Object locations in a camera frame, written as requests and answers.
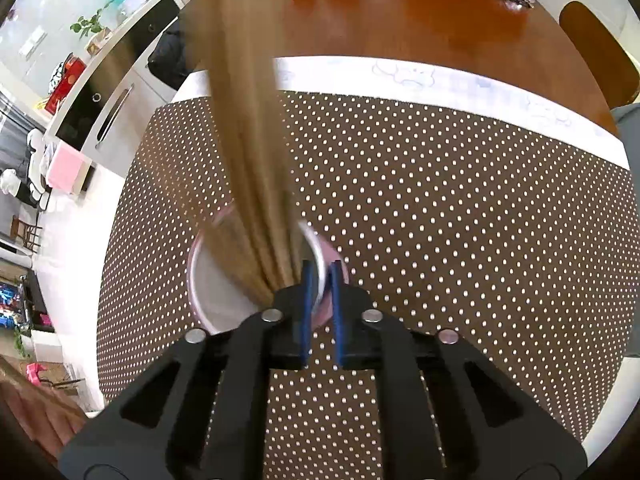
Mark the wooden chopstick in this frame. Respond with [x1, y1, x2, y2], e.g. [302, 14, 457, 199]
[198, 0, 272, 307]
[224, 0, 299, 292]

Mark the pink cylindrical cup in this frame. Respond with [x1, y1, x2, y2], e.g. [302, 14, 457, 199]
[186, 205, 348, 334]

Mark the brown polka dot placemat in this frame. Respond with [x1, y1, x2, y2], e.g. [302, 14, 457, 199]
[95, 89, 640, 480]

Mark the pink blanket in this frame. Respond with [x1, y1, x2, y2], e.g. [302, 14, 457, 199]
[46, 141, 92, 195]

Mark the white black sideboard cabinet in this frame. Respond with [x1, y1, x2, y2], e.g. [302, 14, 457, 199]
[47, 0, 179, 177]

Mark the grey cushioned chair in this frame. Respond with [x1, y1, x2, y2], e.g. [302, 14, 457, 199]
[612, 103, 640, 162]

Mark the black jacket on chair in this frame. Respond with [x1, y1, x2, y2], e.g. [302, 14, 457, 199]
[148, 0, 205, 90]

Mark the red tin box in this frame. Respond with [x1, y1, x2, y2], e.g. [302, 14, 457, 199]
[44, 53, 86, 115]

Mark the brown wooden chair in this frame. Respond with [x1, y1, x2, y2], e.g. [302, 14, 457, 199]
[559, 1, 639, 108]

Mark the small green potted plant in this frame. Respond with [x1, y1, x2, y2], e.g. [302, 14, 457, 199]
[70, 0, 114, 55]

